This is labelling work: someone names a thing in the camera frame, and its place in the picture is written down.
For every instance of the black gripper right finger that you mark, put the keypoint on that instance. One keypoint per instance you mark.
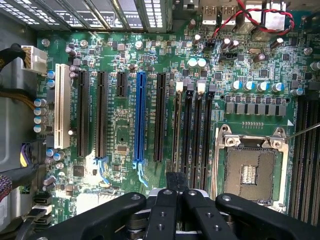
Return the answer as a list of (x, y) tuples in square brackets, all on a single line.
[(200, 220)]

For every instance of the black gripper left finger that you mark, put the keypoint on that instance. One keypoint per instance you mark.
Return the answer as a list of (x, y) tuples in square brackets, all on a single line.
[(163, 215)]

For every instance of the RAM slot with black latch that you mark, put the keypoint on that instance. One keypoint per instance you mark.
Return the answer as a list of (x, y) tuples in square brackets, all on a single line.
[(187, 125), (208, 130)]

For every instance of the RAM slot with white latch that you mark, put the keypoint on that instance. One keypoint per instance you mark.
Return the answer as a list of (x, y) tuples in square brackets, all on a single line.
[(198, 125), (177, 125)]

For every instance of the long black expansion slot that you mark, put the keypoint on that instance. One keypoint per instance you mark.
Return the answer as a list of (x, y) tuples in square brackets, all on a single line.
[(101, 115), (160, 117), (83, 115)]

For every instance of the blue expansion slot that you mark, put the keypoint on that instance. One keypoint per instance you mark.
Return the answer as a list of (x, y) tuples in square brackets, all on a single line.
[(140, 117)]

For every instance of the short black expansion slot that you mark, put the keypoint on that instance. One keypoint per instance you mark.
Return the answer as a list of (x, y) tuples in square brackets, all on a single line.
[(121, 85)]

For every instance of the white PCI expansion slot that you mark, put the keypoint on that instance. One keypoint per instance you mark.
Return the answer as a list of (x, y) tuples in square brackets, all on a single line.
[(62, 107)]

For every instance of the vented metal slot cover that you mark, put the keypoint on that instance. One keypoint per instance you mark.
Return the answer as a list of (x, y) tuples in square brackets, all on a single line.
[(155, 15), (45, 15)]

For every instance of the silver finned heatsink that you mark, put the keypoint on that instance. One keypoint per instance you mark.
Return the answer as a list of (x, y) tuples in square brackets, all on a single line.
[(97, 201)]

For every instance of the silver CPU socket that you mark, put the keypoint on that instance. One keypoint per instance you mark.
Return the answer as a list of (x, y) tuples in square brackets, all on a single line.
[(252, 165)]

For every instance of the green motherboard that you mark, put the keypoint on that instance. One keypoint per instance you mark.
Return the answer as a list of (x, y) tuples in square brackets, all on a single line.
[(125, 120)]

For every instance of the black SATA port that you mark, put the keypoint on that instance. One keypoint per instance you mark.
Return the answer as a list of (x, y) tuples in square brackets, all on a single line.
[(42, 219), (43, 199)]

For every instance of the white SATA plug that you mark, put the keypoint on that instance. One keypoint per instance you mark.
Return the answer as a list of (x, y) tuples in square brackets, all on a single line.
[(41, 209)]

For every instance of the thin silver locking lever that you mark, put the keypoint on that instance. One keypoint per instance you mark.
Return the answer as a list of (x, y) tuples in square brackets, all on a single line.
[(305, 130)]

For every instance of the blue topped capacitor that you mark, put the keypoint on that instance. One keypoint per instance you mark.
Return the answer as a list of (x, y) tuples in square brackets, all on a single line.
[(263, 86), (297, 91), (278, 87), (236, 85), (249, 86)]

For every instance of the white power connector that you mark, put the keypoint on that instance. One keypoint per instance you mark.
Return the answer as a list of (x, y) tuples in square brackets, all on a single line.
[(35, 58)]

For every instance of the silver USB port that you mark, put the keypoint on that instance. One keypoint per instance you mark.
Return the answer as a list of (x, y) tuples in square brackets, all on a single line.
[(209, 13), (228, 13)]

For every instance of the silver rear port block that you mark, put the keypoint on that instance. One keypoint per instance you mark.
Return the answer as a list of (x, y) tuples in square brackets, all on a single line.
[(275, 16)]

